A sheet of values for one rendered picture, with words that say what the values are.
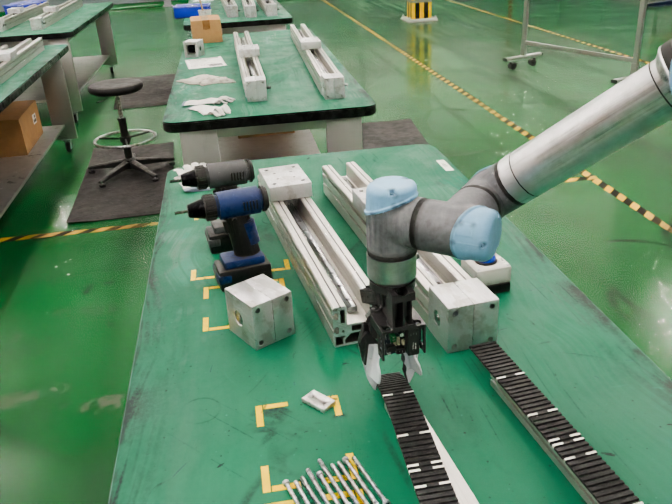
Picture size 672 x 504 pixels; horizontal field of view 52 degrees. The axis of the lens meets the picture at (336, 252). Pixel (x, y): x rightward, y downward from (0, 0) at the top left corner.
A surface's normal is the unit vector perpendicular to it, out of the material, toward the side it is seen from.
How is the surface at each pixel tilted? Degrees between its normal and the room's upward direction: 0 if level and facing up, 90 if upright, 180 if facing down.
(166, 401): 0
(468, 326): 90
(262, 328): 90
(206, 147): 90
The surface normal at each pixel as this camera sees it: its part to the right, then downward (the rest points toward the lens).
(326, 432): -0.05, -0.90
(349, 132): 0.15, 0.42
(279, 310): 0.62, 0.31
